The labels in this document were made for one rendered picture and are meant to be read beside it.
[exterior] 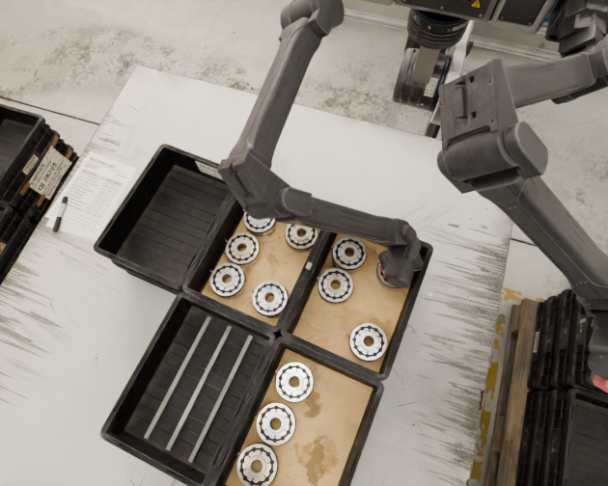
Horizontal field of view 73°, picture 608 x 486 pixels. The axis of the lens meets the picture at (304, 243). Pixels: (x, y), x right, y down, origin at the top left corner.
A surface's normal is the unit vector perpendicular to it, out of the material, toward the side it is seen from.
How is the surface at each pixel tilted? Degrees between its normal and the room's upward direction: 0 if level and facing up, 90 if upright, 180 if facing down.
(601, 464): 0
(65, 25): 0
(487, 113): 55
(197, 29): 0
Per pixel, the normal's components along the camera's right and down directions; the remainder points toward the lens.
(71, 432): -0.04, -0.37
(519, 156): -0.38, 0.85
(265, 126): 0.66, -0.04
